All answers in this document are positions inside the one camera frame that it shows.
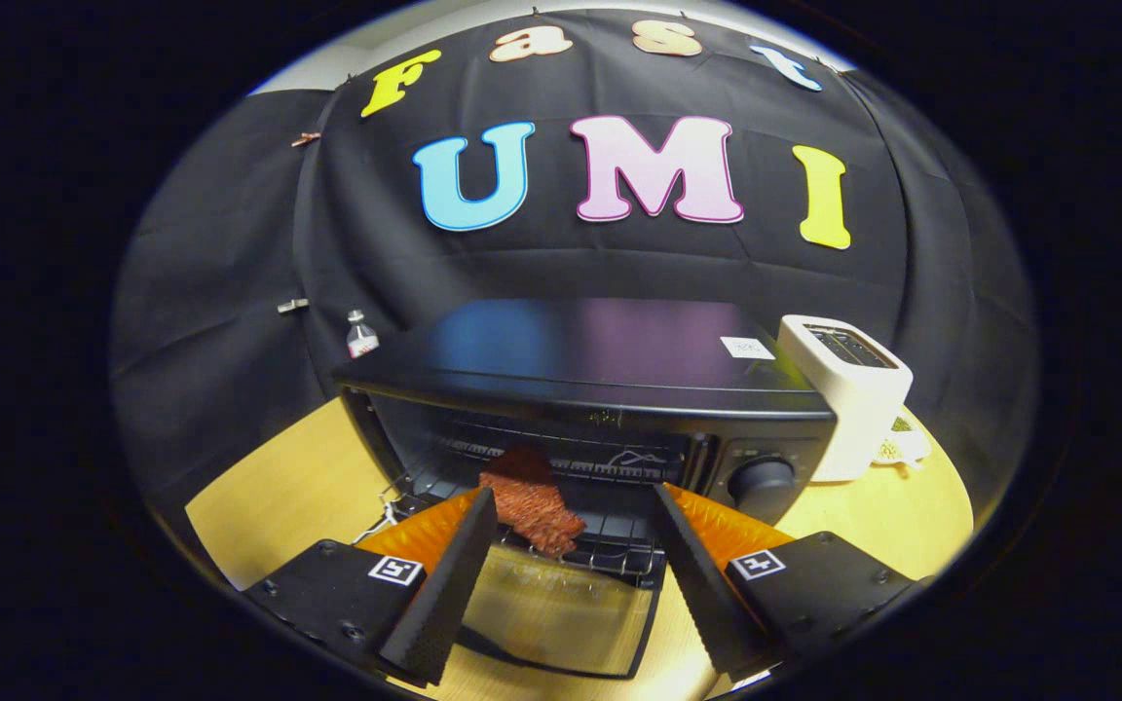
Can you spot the clear plastic bottle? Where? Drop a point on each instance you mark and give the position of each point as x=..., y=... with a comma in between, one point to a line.
x=361, y=341

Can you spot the black toaster oven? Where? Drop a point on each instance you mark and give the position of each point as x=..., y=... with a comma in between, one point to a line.
x=600, y=350

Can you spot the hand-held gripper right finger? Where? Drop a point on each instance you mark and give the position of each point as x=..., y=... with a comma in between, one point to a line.
x=702, y=594

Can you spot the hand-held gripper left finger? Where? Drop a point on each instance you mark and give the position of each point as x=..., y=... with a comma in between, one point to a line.
x=449, y=594

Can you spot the small patterned dish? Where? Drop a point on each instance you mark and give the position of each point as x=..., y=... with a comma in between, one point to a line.
x=907, y=448

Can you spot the pink clip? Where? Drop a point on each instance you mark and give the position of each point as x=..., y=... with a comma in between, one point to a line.
x=306, y=138

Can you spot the brown meat slice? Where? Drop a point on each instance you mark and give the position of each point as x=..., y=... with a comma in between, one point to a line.
x=537, y=506

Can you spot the white bread toaster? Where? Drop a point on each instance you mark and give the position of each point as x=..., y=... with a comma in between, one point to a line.
x=858, y=409

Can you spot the metal clip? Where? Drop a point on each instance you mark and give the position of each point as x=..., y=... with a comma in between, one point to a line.
x=293, y=306

